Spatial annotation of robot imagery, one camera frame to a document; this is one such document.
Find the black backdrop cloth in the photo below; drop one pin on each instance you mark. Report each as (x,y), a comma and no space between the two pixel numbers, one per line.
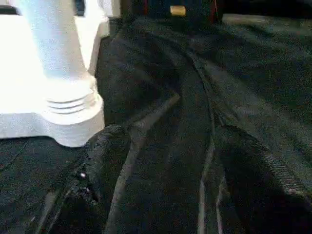
(243,6)

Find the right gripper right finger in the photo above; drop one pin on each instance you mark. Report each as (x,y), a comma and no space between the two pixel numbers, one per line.
(263,185)

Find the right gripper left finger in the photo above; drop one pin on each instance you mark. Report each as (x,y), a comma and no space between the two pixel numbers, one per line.
(97,170)

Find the white plastic table top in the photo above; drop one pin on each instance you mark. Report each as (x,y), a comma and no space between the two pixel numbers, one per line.
(14,73)

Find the white plastic table leg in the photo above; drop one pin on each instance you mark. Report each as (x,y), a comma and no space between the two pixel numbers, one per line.
(56,48)

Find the small tan label tag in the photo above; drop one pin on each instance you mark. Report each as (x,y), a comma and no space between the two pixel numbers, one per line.
(178,10)

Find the white glass-door cabinet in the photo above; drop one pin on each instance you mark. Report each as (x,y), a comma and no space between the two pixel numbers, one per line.
(107,7)

